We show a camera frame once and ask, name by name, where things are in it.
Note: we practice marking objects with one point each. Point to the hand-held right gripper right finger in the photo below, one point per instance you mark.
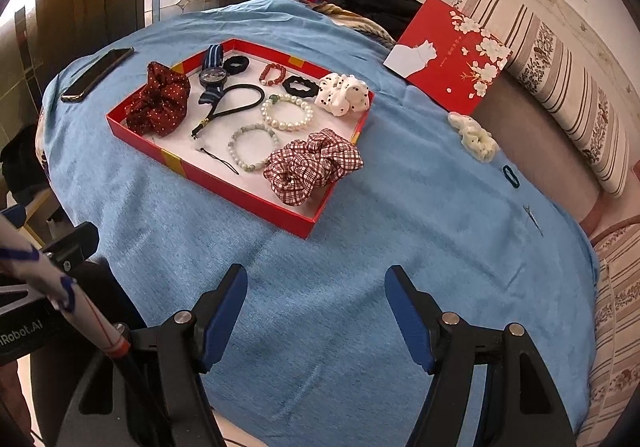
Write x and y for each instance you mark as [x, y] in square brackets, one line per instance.
[410, 317]

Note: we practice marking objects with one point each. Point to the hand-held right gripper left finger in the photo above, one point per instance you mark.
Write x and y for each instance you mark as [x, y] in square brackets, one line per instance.
[225, 317]

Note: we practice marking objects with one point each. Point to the red cardboard box tray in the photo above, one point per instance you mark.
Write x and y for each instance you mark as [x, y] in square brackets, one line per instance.
[220, 187]

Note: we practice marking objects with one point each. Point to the black hair band gold charm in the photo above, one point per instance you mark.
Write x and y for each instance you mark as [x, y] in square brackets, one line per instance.
[222, 111]

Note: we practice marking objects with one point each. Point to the light blue blanket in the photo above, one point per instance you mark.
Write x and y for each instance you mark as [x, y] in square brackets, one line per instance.
[350, 252]

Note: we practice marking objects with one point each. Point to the silver metal hair clip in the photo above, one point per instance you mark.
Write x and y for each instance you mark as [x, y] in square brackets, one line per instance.
[532, 218]

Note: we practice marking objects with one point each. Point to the black bobby pin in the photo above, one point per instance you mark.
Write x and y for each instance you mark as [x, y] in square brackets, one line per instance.
[220, 159]

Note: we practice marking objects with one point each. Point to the red white plaid scrunchie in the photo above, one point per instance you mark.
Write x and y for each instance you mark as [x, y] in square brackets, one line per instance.
[310, 167]

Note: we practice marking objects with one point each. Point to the plain white scrunchie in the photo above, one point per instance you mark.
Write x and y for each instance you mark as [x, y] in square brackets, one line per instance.
[472, 134]

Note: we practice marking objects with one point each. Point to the brown sofa cushion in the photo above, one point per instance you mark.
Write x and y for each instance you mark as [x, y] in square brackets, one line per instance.
[545, 162]

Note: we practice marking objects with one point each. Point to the striped floral seat cushion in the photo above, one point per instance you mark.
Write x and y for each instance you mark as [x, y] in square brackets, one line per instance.
[617, 327]

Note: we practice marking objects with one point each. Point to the dark red dotted scrunchie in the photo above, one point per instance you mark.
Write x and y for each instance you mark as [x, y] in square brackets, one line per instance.
[160, 102]

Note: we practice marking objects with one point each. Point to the white black-dotted scrunchie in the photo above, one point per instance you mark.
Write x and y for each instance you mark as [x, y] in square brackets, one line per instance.
[345, 94]

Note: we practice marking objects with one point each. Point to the black ruffled scrunchie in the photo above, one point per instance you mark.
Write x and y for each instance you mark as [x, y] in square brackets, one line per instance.
[290, 88]

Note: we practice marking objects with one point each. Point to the small black scrunchie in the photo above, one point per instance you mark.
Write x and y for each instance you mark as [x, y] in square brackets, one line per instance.
[226, 64]

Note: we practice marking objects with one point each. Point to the red floral box lid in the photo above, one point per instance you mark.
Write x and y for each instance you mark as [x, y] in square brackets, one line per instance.
[440, 62]

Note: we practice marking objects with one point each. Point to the black smartphone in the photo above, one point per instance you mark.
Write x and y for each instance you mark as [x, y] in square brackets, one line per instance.
[97, 74]

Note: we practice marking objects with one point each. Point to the striped floral pillow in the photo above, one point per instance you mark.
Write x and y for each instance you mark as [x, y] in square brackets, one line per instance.
[555, 77]

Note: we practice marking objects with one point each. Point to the beige striped cloth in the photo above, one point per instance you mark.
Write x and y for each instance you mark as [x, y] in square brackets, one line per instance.
[360, 24]

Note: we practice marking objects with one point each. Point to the dark red black clothes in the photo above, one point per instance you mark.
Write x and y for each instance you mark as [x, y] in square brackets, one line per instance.
[380, 2]

